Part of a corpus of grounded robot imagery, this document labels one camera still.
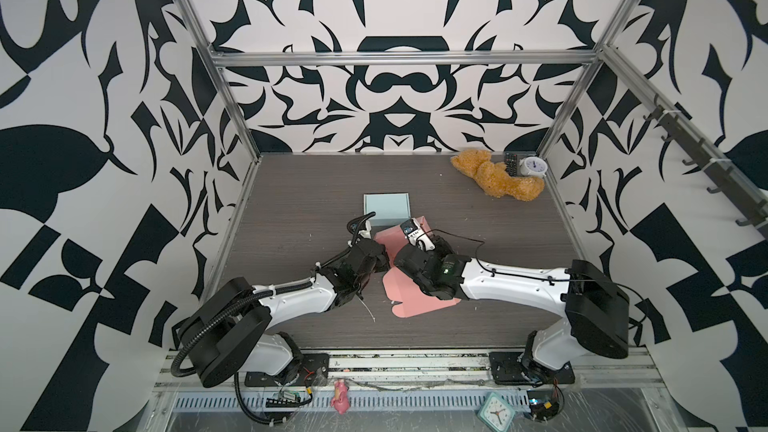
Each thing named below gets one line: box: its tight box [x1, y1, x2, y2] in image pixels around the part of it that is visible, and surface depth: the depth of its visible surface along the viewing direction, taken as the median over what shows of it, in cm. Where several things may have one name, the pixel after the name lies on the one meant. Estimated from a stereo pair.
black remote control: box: [504, 152, 518, 177], surface depth 121 cm
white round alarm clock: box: [519, 156, 548, 178], surface depth 116 cm
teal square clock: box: [477, 392, 516, 432], surface depth 69 cm
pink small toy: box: [330, 379, 351, 415], surface depth 70 cm
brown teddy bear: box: [450, 149, 546, 202], surface depth 104 cm
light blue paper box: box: [363, 192, 411, 227], surface depth 104 cm
